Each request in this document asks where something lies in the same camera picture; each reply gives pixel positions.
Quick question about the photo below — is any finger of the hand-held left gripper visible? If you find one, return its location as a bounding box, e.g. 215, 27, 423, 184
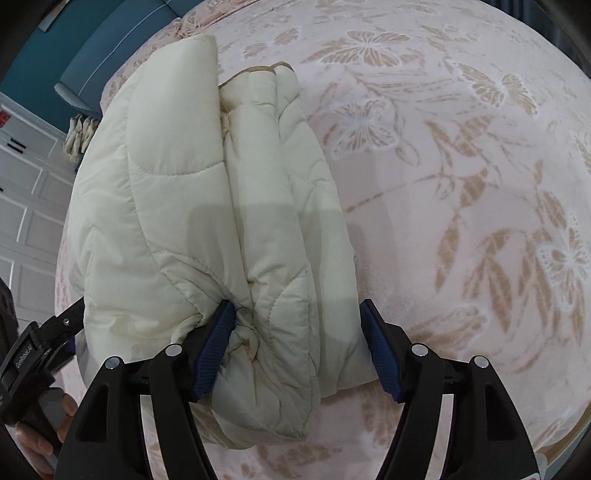
44, 296, 87, 337

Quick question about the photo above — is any pink floral bedspread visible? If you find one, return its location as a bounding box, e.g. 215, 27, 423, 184
53, 0, 591, 480

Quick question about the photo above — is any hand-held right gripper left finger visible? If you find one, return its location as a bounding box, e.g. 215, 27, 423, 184
55, 299, 237, 480

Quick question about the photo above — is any person's left hand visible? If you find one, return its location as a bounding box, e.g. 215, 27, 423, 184
13, 393, 80, 480

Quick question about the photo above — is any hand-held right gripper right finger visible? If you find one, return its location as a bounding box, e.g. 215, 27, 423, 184
359, 298, 542, 480

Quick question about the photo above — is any white wardrobe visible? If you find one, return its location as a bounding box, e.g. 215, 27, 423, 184
0, 90, 78, 326

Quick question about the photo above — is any blue padded headboard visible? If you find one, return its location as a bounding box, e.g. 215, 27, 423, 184
0, 0, 197, 116

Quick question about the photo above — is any striped folded cloth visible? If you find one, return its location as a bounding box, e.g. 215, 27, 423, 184
64, 114, 99, 163

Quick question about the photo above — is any cream quilted jacket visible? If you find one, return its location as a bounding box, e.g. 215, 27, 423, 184
69, 34, 383, 452

